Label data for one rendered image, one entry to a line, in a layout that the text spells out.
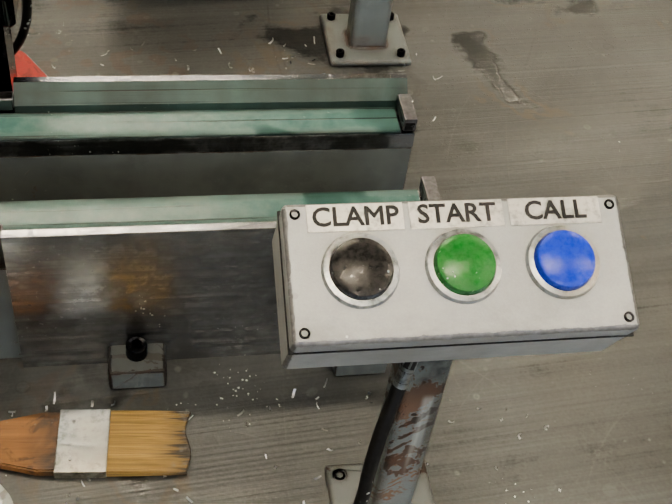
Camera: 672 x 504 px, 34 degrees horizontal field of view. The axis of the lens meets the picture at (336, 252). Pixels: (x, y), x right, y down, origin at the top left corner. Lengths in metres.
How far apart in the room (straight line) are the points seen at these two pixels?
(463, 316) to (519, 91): 0.58
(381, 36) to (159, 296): 0.43
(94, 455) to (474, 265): 0.33
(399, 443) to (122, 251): 0.22
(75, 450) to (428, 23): 0.60
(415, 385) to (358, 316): 0.11
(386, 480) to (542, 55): 0.57
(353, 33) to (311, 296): 0.59
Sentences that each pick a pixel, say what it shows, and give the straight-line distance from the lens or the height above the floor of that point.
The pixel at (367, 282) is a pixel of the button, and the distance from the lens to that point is 0.51.
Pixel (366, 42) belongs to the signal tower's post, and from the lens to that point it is 1.08.
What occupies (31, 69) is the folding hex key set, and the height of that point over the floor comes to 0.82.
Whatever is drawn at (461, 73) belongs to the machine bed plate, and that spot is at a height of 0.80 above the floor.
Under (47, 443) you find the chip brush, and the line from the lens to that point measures 0.77.
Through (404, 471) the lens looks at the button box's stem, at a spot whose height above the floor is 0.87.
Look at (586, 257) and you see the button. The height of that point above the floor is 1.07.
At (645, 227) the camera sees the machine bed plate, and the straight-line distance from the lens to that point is 0.98.
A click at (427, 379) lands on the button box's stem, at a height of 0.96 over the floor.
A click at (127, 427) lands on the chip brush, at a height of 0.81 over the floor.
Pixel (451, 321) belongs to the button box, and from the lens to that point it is 0.52.
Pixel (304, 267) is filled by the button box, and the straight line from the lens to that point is 0.51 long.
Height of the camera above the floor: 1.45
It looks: 47 degrees down
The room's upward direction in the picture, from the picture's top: 8 degrees clockwise
